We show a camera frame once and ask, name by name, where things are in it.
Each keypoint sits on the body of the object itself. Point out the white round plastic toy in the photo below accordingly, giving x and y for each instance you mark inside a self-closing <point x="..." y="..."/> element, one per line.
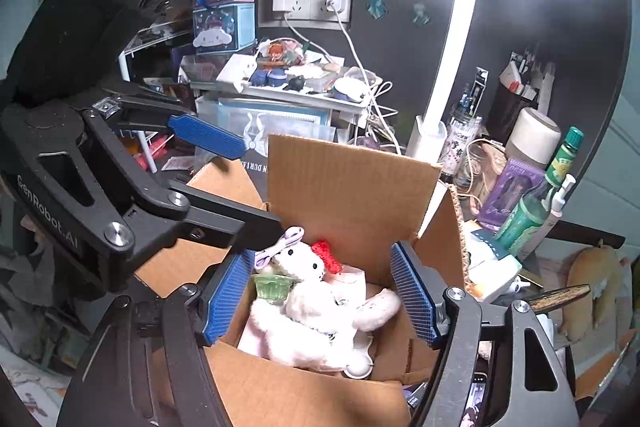
<point x="357" y="364"/>

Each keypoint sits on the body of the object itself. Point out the patterned cloth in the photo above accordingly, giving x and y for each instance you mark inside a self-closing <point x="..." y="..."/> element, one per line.
<point x="30" y="382"/>

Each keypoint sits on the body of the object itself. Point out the dark blue toy hat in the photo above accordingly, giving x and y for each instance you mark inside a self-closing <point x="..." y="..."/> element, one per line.
<point x="267" y="79"/>

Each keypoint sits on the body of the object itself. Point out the brown patterned stick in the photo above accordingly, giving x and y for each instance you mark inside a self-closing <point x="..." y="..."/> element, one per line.
<point x="560" y="297"/>

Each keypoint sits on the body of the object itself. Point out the black mesh pen holder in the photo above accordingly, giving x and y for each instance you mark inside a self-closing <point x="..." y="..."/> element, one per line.
<point x="510" y="114"/>

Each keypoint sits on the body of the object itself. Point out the green glass bottle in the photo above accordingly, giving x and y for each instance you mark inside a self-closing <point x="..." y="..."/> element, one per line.
<point x="527" y="212"/>

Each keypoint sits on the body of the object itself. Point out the brown cardboard box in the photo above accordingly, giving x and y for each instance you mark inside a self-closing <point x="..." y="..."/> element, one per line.
<point x="350" y="197"/>

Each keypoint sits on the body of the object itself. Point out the orange-haired figurine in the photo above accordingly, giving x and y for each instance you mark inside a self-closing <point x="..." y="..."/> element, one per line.
<point x="277" y="52"/>

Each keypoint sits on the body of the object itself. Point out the white desk lamp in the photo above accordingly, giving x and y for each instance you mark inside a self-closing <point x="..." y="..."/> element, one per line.
<point x="450" y="57"/>

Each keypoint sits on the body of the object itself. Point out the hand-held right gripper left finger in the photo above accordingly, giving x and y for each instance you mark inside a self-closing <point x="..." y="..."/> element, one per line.
<point x="227" y="302"/>

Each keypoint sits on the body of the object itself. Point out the clear gift bag white bow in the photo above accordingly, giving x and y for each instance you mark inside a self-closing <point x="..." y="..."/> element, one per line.
<point x="280" y="122"/>

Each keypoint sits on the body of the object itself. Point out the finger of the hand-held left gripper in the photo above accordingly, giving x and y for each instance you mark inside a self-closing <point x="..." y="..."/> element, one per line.
<point x="225" y="222"/>
<point x="210" y="137"/>

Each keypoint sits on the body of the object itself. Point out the bundle of pens and cards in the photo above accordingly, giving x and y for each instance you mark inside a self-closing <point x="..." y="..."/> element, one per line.
<point x="525" y="74"/>

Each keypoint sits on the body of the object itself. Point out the white power plug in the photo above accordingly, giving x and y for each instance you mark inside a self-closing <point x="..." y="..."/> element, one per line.
<point x="336" y="2"/>

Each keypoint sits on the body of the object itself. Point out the pale blue character sticker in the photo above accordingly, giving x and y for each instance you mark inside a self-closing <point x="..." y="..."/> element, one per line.
<point x="421" y="13"/>

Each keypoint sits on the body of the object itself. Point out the orange pink snack packet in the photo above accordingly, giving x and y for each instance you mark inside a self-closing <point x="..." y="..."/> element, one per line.
<point x="352" y="282"/>

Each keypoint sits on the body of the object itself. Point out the small green cup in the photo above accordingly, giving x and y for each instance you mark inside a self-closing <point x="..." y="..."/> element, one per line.
<point x="272" y="289"/>

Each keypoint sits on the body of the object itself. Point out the white power adapter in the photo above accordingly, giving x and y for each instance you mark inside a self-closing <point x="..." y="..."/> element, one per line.
<point x="237" y="69"/>

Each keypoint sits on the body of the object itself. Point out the white wall socket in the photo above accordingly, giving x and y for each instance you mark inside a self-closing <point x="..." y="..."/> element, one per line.
<point x="310" y="7"/>

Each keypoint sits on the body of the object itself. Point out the white pump bottle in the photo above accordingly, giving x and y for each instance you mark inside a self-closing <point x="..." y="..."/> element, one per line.
<point x="555" y="209"/>

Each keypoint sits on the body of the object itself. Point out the purple printed box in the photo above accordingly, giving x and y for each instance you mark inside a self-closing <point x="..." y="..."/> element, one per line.
<point x="510" y="192"/>

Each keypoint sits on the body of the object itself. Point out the clear acrylic box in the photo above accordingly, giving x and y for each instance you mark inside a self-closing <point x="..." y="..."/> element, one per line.
<point x="200" y="67"/>

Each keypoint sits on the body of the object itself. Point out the white teal carton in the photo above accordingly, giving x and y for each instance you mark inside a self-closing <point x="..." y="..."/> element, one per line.
<point x="492" y="267"/>

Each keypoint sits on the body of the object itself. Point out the blue cartoon dog box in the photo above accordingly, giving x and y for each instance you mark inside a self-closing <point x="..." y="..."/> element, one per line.
<point x="245" y="27"/>

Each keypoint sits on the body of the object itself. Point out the glass jar with pens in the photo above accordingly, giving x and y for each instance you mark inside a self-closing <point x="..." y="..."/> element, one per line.
<point x="462" y="142"/>

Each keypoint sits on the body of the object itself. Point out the white cylinder humidifier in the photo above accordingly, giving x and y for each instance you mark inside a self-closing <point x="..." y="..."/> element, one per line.
<point x="532" y="137"/>

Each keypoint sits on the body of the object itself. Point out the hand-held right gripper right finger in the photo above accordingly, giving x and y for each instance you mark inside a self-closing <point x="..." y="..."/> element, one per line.
<point x="415" y="297"/>

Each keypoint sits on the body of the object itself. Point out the teal character sticker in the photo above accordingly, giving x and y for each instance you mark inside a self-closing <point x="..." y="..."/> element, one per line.
<point x="377" y="6"/>

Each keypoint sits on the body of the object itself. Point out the tan plush cushion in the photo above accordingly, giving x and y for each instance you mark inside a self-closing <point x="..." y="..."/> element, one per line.
<point x="595" y="287"/>

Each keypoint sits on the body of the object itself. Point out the white cat plush red bow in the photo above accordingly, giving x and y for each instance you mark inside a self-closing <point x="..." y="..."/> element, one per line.
<point x="305" y="322"/>

